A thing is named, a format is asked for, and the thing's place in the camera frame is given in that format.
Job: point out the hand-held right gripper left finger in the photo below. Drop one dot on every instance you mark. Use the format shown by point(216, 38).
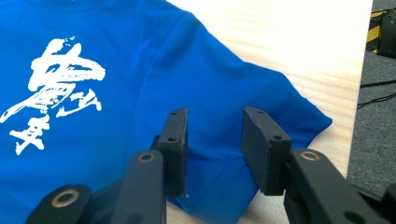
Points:
point(174, 155)

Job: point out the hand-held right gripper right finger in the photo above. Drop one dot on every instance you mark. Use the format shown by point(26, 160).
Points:
point(267, 155)

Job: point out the blue T-shirt with white print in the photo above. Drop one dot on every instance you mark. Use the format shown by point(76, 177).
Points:
point(124, 77)

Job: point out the black yellow striped stand base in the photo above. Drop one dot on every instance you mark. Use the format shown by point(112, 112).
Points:
point(384, 34)

